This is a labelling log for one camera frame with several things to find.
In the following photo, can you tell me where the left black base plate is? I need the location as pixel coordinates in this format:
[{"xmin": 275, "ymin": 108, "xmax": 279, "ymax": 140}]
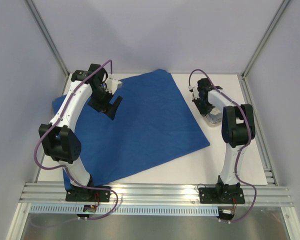
[{"xmin": 65, "ymin": 185, "xmax": 111, "ymax": 203}]

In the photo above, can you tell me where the aluminium mounting rail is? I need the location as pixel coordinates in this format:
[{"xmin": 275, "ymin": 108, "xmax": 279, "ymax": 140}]
[{"xmin": 19, "ymin": 181, "xmax": 294, "ymax": 207}]

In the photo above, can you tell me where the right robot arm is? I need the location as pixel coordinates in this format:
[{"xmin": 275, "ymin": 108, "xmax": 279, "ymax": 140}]
[{"xmin": 188, "ymin": 78, "xmax": 256, "ymax": 204}]

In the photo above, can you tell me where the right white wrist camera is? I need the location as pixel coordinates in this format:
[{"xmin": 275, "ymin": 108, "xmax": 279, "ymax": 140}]
[{"xmin": 188, "ymin": 86, "xmax": 200, "ymax": 101}]

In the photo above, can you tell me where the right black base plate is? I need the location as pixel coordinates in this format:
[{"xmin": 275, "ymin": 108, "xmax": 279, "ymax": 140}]
[{"xmin": 198, "ymin": 187, "xmax": 246, "ymax": 205}]

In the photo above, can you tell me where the slotted cable duct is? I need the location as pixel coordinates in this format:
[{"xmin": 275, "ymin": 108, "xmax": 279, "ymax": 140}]
[{"xmin": 29, "ymin": 203, "xmax": 219, "ymax": 217}]

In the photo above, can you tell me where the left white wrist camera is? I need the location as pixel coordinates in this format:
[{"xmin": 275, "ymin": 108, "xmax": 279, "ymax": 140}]
[{"xmin": 105, "ymin": 78, "xmax": 123, "ymax": 95}]

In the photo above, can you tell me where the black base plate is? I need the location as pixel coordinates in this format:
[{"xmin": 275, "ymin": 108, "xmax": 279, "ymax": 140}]
[
  {"xmin": 198, "ymin": 187, "xmax": 246, "ymax": 205},
  {"xmin": 65, "ymin": 185, "xmax": 111, "ymax": 203}
]

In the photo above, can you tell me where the blue surgical drape cloth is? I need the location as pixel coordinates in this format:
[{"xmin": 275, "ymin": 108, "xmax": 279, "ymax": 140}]
[{"xmin": 51, "ymin": 68, "xmax": 211, "ymax": 191}]

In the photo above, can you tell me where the stainless steel instrument tray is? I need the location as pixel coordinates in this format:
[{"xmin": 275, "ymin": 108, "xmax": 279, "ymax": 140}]
[{"xmin": 193, "ymin": 99, "xmax": 222, "ymax": 127}]

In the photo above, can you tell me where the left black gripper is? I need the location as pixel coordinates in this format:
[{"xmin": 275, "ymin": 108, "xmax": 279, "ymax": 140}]
[{"xmin": 88, "ymin": 86, "xmax": 122, "ymax": 120}]

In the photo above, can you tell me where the clear packet with gloves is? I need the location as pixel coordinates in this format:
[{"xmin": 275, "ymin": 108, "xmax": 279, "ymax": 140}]
[{"xmin": 206, "ymin": 107, "xmax": 223, "ymax": 124}]

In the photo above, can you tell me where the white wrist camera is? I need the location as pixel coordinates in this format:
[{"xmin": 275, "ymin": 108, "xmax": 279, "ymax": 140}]
[
  {"xmin": 105, "ymin": 78, "xmax": 123, "ymax": 95},
  {"xmin": 188, "ymin": 86, "xmax": 200, "ymax": 101}
]

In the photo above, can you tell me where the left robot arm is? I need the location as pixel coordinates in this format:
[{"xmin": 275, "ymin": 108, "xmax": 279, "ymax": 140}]
[{"xmin": 37, "ymin": 60, "xmax": 123, "ymax": 201}]

